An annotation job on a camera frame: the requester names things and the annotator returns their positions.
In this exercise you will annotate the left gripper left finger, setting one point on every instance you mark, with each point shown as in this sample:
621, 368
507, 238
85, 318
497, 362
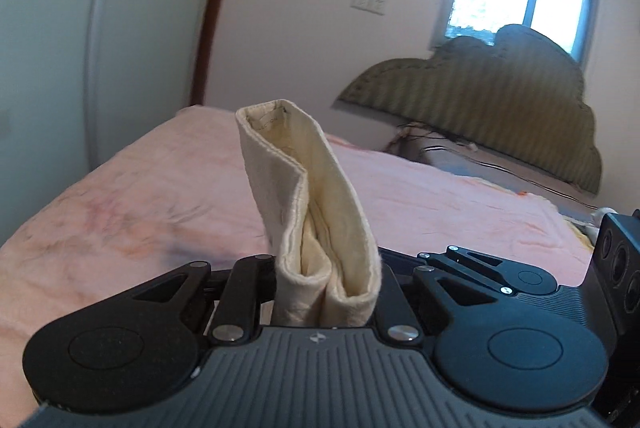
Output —
249, 284

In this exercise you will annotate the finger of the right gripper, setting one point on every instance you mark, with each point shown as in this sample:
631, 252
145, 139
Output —
501, 275

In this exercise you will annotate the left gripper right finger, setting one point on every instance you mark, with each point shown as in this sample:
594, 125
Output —
393, 317

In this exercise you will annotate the cream white pants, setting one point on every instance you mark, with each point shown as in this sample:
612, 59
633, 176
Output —
328, 270

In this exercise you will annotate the grey striped mattress sheet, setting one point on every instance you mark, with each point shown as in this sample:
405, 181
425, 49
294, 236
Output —
509, 174

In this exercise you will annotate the pink bed blanket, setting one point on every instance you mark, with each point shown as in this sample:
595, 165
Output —
180, 193

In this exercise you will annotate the olive green upholstered headboard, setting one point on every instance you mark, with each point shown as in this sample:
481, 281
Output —
522, 96

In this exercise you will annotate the white wardrobe door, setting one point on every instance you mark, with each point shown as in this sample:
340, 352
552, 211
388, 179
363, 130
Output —
80, 80

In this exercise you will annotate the reddish brown door frame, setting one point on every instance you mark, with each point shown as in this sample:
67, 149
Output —
204, 52

